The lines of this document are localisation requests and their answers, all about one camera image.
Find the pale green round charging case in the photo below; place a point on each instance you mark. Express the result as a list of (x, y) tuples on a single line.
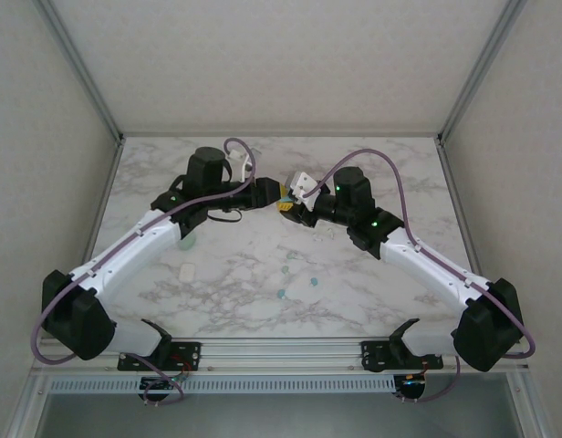
[(188, 244)]

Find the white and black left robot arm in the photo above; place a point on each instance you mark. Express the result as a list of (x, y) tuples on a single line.
[(135, 246)]

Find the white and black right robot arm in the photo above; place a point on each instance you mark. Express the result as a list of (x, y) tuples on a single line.
[(427, 260)]

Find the small controller board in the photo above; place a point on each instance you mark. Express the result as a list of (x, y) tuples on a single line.
[(411, 381), (155, 384)]

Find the aluminium table edge rail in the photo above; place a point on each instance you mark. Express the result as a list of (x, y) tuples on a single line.
[(109, 182), (454, 187)]

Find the aluminium mounting rail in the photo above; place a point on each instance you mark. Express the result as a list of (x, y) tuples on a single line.
[(281, 353)]

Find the aluminium frame post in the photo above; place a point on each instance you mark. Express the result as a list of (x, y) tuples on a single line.
[(84, 68), (482, 68)]

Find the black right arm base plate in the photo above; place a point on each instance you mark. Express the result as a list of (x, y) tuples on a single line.
[(372, 351)]

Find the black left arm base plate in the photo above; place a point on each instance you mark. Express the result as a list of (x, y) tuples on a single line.
[(190, 349)]

